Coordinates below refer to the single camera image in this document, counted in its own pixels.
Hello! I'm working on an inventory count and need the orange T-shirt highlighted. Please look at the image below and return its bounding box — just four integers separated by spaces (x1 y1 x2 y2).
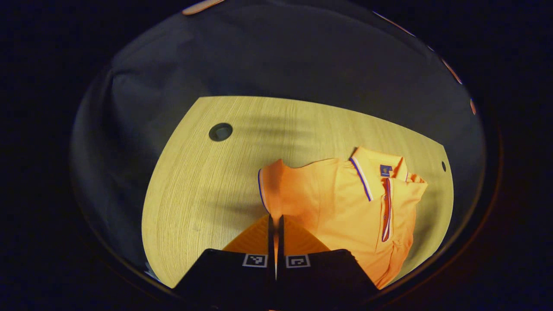
258 146 428 289

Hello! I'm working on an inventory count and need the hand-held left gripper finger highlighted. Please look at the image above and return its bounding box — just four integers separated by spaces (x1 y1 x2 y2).
173 214 277 305
276 215 381 305

